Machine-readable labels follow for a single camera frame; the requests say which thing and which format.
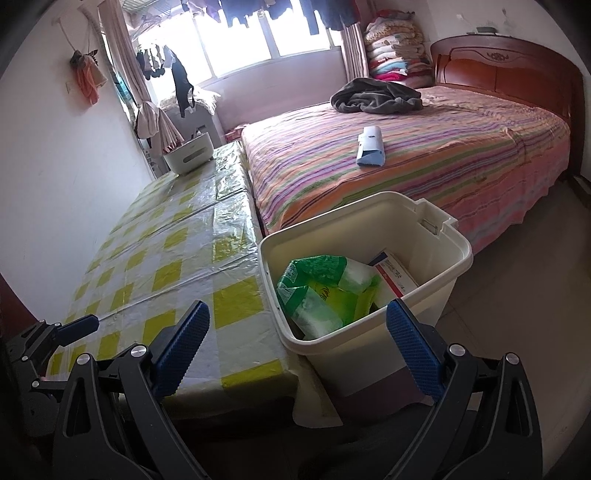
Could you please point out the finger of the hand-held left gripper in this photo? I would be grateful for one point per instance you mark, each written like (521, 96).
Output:
(78, 328)

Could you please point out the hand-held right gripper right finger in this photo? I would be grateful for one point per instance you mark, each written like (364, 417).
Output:
(411, 350)

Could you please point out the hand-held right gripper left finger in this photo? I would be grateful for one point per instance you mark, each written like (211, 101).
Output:
(182, 350)

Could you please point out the white red medicine box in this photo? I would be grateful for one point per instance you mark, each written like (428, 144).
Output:
(397, 277)

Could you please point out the green tissue pack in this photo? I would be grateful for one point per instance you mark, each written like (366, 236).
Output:
(318, 295)

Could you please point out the white plastic bin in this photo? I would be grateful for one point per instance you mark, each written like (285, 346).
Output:
(351, 221)

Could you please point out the yellow checked tablecloth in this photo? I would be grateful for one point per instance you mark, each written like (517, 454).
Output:
(184, 240)

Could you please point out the striped bed sheet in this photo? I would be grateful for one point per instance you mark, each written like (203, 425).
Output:
(415, 184)

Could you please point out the white plastic basket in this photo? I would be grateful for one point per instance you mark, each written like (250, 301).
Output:
(189, 157)

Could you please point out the blue white box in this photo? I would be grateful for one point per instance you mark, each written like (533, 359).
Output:
(371, 147)

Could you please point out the beige tied curtain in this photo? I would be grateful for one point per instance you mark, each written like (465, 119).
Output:
(152, 122)

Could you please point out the white washing machine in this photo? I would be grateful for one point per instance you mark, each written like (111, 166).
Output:
(207, 127)

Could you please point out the white lace cover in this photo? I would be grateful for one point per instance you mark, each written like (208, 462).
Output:
(207, 99)

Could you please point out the grey blanket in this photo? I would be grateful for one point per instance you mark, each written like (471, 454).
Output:
(374, 97)

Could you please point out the dark hanging garment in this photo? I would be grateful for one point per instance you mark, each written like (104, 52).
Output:
(182, 83)

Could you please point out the small hanging clothes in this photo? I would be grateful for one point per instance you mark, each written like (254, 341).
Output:
(154, 62)

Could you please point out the wooden headboard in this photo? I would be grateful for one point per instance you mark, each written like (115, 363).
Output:
(503, 78)

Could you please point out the stack of folded quilts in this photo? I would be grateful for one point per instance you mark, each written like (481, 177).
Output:
(397, 50)

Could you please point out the pink window curtain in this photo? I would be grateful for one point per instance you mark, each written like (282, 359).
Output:
(355, 53)

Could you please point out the row of dark hanging clothes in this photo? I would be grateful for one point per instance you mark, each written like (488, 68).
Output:
(277, 11)

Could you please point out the pink cloth on wall hook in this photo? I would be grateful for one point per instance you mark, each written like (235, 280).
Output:
(90, 78)

